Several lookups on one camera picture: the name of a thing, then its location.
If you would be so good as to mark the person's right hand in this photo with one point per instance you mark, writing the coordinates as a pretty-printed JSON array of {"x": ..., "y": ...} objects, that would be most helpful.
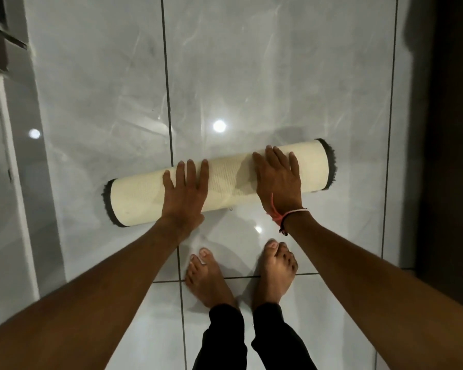
[{"x": 277, "y": 184}]

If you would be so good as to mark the person's left hand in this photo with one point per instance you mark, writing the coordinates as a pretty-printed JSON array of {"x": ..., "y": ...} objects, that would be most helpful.
[{"x": 185, "y": 200}]

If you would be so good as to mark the person's left little finger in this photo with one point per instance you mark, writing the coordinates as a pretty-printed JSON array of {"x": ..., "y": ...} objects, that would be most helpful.
[{"x": 168, "y": 181}]

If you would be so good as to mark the person's left middle finger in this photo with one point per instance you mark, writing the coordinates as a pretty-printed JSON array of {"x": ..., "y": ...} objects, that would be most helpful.
[{"x": 191, "y": 174}]

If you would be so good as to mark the person's right middle finger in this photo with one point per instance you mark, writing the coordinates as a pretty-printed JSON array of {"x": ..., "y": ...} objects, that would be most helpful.
[{"x": 271, "y": 157}]

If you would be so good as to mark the person's right little finger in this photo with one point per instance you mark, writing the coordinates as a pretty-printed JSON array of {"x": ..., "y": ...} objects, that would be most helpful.
[{"x": 294, "y": 163}]

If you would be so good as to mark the cream mat with dark fringe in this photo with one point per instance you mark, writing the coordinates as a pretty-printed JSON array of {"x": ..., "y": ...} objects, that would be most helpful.
[{"x": 225, "y": 177}]

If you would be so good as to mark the person's right forearm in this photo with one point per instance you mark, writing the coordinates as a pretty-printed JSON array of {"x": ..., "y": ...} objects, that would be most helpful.
[{"x": 370, "y": 296}]

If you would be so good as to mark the person's left forearm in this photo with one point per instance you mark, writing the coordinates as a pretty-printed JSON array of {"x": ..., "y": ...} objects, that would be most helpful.
[{"x": 92, "y": 300}]

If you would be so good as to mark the person's left foot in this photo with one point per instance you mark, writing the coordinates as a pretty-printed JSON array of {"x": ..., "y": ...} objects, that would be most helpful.
[{"x": 208, "y": 279}]

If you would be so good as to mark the person's foot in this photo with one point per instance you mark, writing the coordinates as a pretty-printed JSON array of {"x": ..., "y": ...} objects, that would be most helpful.
[
  {"x": 274, "y": 273},
  {"x": 208, "y": 279}
]

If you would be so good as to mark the person's right foot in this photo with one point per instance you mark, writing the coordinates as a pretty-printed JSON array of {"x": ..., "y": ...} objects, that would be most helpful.
[{"x": 274, "y": 273}]

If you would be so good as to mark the dark wooden furniture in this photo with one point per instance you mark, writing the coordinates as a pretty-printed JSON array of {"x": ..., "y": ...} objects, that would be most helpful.
[{"x": 447, "y": 150}]

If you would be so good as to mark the white cabinet door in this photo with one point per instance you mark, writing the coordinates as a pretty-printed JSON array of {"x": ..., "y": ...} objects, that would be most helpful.
[{"x": 7, "y": 211}]

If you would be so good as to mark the black left trouser leg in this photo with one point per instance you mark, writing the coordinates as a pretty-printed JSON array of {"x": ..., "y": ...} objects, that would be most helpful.
[{"x": 222, "y": 339}]

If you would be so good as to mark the black trouser leg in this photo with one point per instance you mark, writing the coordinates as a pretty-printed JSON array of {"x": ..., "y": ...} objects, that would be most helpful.
[
  {"x": 277, "y": 339},
  {"x": 222, "y": 339}
]

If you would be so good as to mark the black right trouser leg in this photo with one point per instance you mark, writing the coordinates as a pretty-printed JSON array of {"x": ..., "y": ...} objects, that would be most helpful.
[{"x": 277, "y": 339}]

